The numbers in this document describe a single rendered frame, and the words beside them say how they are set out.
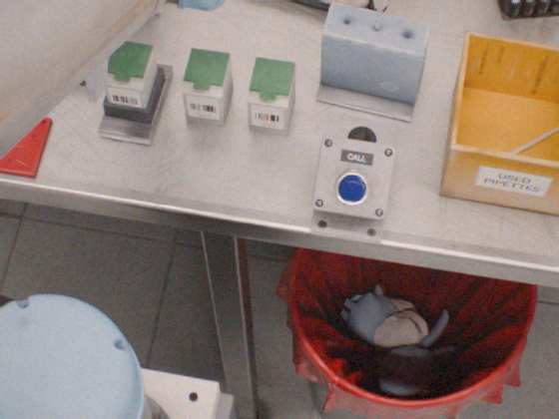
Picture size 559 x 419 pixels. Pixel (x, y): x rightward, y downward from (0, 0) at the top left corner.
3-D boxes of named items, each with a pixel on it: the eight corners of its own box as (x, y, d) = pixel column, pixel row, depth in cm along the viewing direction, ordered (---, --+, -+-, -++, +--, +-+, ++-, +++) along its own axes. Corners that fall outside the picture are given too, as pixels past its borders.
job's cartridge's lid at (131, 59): (102, 80, 106) (102, 77, 105) (116, 41, 108) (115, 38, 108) (141, 87, 106) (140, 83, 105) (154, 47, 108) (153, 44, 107)
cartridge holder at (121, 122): (100, 137, 112) (94, 119, 109) (124, 65, 116) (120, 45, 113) (150, 146, 111) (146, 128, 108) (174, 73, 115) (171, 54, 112)
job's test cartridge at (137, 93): (110, 113, 112) (101, 79, 106) (123, 75, 114) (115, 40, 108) (148, 120, 111) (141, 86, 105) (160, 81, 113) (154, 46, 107)
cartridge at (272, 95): (249, 131, 112) (246, 95, 106) (257, 92, 114) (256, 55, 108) (287, 137, 112) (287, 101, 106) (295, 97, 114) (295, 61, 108)
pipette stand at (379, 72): (315, 101, 114) (317, 45, 105) (331, 47, 117) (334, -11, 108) (410, 123, 112) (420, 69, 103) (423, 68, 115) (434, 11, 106)
